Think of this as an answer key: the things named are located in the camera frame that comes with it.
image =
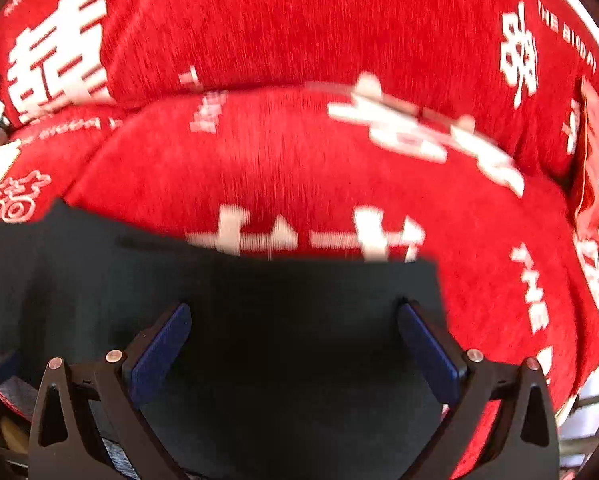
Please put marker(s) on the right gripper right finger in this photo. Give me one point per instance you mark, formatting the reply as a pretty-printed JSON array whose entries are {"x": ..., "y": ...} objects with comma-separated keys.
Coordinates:
[{"x": 521, "y": 444}]

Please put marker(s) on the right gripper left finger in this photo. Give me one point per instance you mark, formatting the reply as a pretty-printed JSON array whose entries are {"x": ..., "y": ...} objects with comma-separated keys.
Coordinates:
[{"x": 65, "y": 442}]

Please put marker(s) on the black fleece-lined pants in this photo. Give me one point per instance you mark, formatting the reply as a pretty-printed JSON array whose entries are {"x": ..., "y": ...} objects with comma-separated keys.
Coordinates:
[{"x": 293, "y": 369}]

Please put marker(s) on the red wedding quilt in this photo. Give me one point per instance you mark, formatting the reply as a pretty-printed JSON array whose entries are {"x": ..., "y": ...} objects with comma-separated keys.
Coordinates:
[{"x": 294, "y": 173}]

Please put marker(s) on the red wedding pillow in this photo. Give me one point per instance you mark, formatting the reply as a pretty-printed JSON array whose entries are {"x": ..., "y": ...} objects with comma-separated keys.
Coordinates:
[{"x": 513, "y": 65}]

